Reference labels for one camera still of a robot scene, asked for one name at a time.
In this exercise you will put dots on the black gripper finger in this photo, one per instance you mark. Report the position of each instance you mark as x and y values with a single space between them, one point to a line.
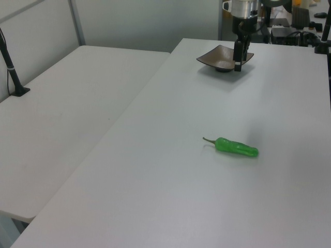
245 50
238 58

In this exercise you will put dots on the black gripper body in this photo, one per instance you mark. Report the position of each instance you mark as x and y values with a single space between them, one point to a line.
247 24

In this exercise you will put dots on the green chili pepper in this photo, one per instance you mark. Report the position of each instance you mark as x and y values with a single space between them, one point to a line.
234 147

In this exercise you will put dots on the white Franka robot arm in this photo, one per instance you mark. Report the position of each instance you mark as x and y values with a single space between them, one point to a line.
244 7

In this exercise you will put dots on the brown square ceramic plate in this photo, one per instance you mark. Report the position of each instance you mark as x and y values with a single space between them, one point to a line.
218 58

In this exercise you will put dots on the black power supply brick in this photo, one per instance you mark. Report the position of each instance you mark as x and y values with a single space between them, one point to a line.
261 34

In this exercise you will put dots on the black electronics box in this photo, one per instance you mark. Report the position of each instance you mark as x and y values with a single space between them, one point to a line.
284 34

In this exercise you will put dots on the dark ribbed block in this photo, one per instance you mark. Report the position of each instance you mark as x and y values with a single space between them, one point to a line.
300 16

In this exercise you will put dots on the small black device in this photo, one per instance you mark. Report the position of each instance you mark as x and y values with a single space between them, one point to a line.
315 25

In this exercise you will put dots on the black computer mouse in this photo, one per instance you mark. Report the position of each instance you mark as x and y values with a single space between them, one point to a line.
320 15

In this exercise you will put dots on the grey table leg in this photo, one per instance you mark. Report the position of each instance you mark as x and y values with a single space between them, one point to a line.
7 232

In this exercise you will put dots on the black upright post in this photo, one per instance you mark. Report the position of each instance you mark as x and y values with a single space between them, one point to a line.
267 15

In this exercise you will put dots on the black camera stand pole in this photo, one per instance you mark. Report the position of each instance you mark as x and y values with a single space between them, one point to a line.
324 38

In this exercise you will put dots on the grey partition frame post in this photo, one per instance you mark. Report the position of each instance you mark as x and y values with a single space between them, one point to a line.
77 23

